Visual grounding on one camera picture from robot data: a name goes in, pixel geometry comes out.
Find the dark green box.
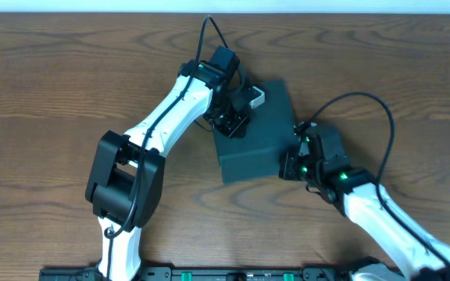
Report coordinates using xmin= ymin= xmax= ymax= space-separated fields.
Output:
xmin=213 ymin=80 xmax=298 ymax=184

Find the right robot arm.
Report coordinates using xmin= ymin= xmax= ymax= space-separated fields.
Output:
xmin=280 ymin=123 xmax=450 ymax=280

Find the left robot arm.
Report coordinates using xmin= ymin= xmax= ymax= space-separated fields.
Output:
xmin=85 ymin=46 xmax=249 ymax=280

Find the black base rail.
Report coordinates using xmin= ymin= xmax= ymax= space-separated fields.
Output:
xmin=39 ymin=265 xmax=405 ymax=281

